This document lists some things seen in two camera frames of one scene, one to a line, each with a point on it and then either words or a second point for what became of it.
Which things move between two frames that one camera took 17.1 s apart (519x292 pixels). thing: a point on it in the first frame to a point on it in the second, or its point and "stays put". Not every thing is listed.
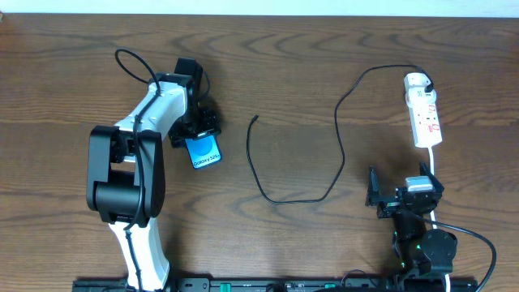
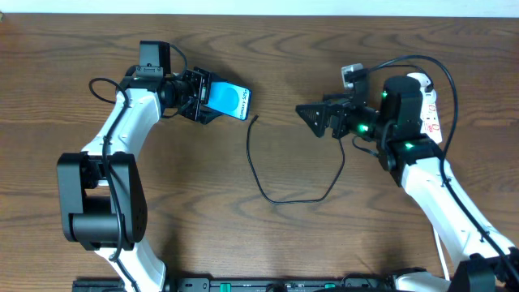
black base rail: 265,285 stays put
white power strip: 421,96 stays put
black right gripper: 392,203 to 336,120
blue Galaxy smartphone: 204,149 to 229,99
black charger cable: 339,131 to 289,200
